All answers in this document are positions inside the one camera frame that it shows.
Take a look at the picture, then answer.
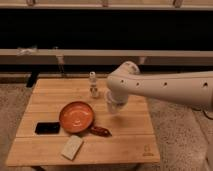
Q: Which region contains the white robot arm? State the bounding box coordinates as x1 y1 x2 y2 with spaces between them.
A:
106 61 213 111

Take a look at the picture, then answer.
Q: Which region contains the long wooden bench rail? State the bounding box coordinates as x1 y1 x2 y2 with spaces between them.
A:
0 48 213 65

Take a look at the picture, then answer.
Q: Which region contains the orange ceramic bowl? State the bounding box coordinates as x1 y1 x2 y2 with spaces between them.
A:
59 101 94 133

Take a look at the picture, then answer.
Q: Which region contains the black rectangular phone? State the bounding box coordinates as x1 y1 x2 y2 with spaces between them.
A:
35 122 60 135

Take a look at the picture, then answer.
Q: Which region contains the white rectangular sponge block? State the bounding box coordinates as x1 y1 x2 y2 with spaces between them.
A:
61 135 83 160

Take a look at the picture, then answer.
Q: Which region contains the dark red small object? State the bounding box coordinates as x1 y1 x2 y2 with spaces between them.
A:
90 126 111 137

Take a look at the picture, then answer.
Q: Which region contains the wooden table top board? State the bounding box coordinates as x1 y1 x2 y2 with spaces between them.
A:
6 79 160 166

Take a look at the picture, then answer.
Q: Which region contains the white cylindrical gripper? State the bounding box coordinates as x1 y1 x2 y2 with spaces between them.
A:
105 91 128 114

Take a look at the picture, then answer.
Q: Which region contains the clear plastic bottle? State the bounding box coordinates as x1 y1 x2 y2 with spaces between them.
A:
89 71 99 98

